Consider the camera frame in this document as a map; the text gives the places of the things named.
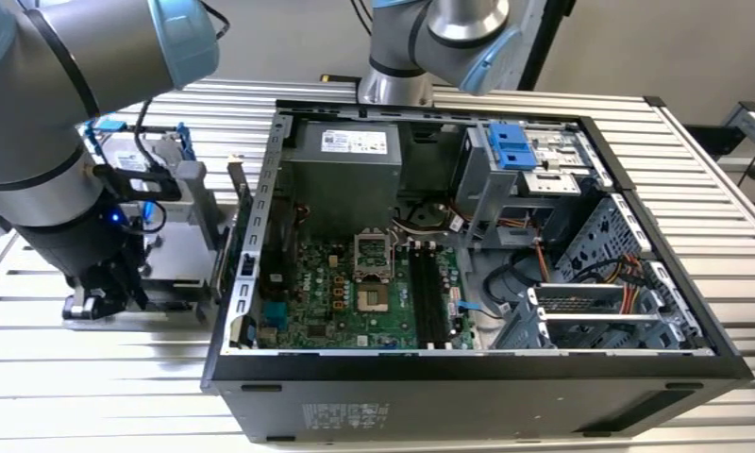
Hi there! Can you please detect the black RAM slot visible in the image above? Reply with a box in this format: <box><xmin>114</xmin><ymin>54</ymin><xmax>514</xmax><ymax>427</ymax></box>
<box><xmin>409</xmin><ymin>241</ymin><xmax>435</xmax><ymax>350</ymax></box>
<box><xmin>422</xmin><ymin>241</ymin><xmax>455</xmax><ymax>350</ymax></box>

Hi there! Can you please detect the red yellow wire bundle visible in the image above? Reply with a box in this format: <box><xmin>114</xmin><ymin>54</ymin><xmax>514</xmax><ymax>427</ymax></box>
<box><xmin>610</xmin><ymin>254</ymin><xmax>648</xmax><ymax>315</ymax></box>

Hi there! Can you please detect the green motherboard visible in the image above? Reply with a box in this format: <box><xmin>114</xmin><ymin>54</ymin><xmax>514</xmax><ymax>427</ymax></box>
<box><xmin>255</xmin><ymin>235</ymin><xmax>479</xmax><ymax>351</ymax></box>

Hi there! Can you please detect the black looped wire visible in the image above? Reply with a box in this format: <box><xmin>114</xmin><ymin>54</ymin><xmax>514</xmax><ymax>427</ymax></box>
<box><xmin>482</xmin><ymin>257</ymin><xmax>530</xmax><ymax>317</ymax></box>

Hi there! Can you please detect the orange wire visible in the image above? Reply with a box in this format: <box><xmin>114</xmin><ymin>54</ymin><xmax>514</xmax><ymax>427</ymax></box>
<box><xmin>534</xmin><ymin>238</ymin><xmax>553</xmax><ymax>284</ymax></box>

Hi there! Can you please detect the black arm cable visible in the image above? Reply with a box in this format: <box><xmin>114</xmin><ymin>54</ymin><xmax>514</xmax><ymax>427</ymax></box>
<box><xmin>131</xmin><ymin>0</ymin><xmax>232</xmax><ymax>174</ymax></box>

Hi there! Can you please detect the blue plastic drive latch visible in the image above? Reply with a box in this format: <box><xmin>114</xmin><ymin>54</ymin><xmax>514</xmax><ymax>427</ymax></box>
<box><xmin>487</xmin><ymin>123</ymin><xmax>537</xmax><ymax>172</ymax></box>

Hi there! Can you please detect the black open PC case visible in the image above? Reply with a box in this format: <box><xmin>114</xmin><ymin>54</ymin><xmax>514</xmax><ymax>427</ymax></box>
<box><xmin>199</xmin><ymin>97</ymin><xmax>755</xmax><ymax>445</ymax></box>

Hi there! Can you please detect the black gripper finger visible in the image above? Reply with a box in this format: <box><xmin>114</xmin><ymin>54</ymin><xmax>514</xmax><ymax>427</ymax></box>
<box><xmin>60</xmin><ymin>288</ymin><xmax>131</xmax><ymax>322</ymax></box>
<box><xmin>123</xmin><ymin>257</ymin><xmax>151</xmax><ymax>311</ymax></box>

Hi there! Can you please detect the silver optical drive cage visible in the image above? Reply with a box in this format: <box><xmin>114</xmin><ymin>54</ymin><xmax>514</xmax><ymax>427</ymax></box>
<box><xmin>455</xmin><ymin>121</ymin><xmax>606</xmax><ymax>240</ymax></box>

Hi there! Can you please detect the CPU socket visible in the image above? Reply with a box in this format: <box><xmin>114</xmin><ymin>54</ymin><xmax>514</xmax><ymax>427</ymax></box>
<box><xmin>355</xmin><ymin>281</ymin><xmax>395</xmax><ymax>315</ymax></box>

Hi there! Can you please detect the silver disk bay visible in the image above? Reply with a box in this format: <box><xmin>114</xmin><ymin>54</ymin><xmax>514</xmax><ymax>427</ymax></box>
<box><xmin>494</xmin><ymin>282</ymin><xmax>694</xmax><ymax>351</ymax></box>

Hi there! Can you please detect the round black fan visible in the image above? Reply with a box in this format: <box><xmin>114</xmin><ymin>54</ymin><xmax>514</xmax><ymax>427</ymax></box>
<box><xmin>409</xmin><ymin>200</ymin><xmax>453</xmax><ymax>232</ymax></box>

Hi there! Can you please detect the black upright post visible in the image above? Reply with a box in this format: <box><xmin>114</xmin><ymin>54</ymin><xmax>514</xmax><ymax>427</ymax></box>
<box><xmin>522</xmin><ymin>0</ymin><xmax>574</xmax><ymax>91</ymax></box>

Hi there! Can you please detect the green graphics card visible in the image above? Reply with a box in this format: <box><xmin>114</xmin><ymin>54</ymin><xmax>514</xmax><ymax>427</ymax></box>
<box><xmin>212</xmin><ymin>155</ymin><xmax>256</xmax><ymax>303</ymax></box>

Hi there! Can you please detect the grey parts rack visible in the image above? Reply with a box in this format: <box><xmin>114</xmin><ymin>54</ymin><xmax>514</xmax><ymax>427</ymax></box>
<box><xmin>62</xmin><ymin>159</ymin><xmax>240</xmax><ymax>331</ymax></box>

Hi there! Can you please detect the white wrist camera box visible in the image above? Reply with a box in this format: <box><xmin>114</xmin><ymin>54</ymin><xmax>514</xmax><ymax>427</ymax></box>
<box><xmin>98</xmin><ymin>163</ymin><xmax>183</xmax><ymax>203</ymax></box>

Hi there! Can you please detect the hard disk in blue carrier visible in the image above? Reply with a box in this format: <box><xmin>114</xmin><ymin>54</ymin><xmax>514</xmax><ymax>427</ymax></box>
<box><xmin>82</xmin><ymin>117</ymin><xmax>198</xmax><ymax>223</ymax></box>

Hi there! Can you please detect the metal socket cover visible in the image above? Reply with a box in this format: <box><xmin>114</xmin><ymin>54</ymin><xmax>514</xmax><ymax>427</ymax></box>
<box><xmin>351</xmin><ymin>227</ymin><xmax>397</xmax><ymax>283</ymax></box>

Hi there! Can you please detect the perforated metal drive cage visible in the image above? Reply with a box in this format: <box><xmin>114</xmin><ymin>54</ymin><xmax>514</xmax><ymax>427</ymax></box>
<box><xmin>553</xmin><ymin>193</ymin><xmax>713</xmax><ymax>353</ymax></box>

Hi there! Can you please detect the grey power supply box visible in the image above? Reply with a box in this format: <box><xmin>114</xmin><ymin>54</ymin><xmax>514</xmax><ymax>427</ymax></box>
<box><xmin>280</xmin><ymin>120</ymin><xmax>405</xmax><ymax>237</ymax></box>

